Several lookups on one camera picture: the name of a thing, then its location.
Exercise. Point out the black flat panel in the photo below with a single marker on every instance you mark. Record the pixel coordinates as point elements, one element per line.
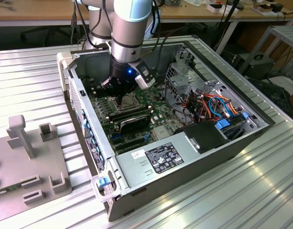
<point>275,95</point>

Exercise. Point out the grey parts rack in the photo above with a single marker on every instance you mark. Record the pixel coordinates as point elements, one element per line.
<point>41,162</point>

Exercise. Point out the green RAM stick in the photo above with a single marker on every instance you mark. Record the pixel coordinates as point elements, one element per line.
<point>10,188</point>

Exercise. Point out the black plastic shroud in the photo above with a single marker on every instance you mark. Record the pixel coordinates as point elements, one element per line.
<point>206,138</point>

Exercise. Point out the green motherboard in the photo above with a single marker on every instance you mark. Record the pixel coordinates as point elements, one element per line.
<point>160,112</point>

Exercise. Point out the silver chipset heatsink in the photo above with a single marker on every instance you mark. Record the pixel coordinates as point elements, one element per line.
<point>162,132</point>

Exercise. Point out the black expansion slot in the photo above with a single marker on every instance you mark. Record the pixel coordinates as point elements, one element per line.
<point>129,141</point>

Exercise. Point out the black graphics card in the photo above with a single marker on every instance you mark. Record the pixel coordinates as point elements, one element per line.
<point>137,124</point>

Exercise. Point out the white box with red mark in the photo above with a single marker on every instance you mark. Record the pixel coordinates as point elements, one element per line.
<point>212,8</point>

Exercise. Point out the blue disk carrier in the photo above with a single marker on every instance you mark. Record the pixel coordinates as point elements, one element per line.
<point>222,124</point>

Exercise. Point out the silver power supply unit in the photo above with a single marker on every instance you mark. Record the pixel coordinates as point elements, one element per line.
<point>127,167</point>

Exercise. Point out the brown cardboard box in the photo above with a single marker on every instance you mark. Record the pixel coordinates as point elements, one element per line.
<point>262,9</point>

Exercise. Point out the black power adapter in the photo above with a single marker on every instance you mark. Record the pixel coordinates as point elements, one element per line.
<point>277,7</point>

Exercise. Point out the black tripod pole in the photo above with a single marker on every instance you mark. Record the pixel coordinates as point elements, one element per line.
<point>229,17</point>

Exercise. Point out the blue expansion slot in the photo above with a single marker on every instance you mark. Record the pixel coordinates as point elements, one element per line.
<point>116,137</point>

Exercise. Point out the open grey PC case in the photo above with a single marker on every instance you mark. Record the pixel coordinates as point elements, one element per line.
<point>196,171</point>

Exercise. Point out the black office chair base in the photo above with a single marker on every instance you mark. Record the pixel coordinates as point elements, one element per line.
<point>45,32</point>

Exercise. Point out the silver drive cage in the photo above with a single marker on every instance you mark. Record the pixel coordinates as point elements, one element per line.
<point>182,78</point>

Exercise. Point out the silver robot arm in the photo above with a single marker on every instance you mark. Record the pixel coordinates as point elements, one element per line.
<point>127,31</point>

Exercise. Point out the blue plastic clip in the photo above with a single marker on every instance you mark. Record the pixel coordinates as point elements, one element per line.
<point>244,115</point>

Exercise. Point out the blue case latch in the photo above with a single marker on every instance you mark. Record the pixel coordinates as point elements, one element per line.
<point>102,182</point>

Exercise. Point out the aluminium frame shelf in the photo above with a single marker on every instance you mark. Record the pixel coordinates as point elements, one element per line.
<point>286,33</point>

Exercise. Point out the wooden desk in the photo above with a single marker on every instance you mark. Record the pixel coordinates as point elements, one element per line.
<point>189,12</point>

